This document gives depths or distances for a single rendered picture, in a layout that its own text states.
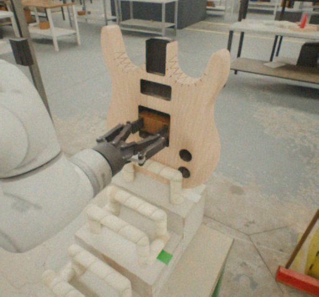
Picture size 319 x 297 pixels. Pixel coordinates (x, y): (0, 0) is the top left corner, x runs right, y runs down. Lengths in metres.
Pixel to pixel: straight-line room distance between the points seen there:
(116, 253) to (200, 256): 0.26
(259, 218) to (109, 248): 1.66
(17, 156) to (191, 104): 0.38
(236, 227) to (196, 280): 1.37
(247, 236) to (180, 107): 1.64
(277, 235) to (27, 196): 1.97
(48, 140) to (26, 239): 0.15
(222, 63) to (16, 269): 0.79
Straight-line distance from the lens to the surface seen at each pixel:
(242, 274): 1.99
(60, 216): 0.47
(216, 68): 0.56
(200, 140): 0.64
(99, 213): 0.73
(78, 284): 0.85
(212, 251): 0.90
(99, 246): 0.80
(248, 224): 2.23
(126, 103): 0.73
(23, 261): 0.96
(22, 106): 0.41
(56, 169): 0.45
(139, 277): 0.74
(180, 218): 0.75
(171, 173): 0.70
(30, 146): 0.41
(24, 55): 1.70
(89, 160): 0.52
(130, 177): 0.82
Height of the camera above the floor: 1.67
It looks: 33 degrees down
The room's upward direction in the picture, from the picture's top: straight up
